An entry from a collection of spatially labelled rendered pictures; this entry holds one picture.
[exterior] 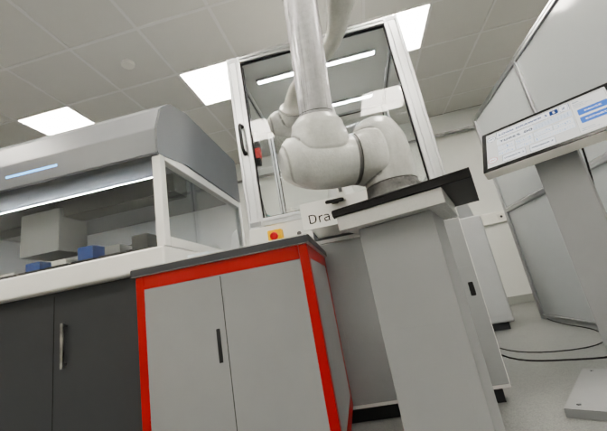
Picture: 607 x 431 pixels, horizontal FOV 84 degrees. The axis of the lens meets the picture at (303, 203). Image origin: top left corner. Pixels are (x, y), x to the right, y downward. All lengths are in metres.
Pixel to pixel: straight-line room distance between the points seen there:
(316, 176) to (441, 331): 0.49
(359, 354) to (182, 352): 0.81
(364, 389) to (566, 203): 1.17
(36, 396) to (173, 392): 0.99
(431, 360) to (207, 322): 0.67
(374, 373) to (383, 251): 0.87
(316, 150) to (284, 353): 0.61
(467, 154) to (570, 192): 3.73
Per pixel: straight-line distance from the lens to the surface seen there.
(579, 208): 1.79
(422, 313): 0.91
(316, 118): 0.95
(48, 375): 2.09
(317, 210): 1.36
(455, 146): 5.45
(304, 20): 1.09
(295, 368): 1.11
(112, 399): 1.90
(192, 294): 1.20
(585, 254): 1.79
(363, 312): 1.66
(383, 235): 0.93
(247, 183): 1.83
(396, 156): 0.99
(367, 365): 1.69
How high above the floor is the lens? 0.57
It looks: 15 degrees up
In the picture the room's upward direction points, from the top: 11 degrees counter-clockwise
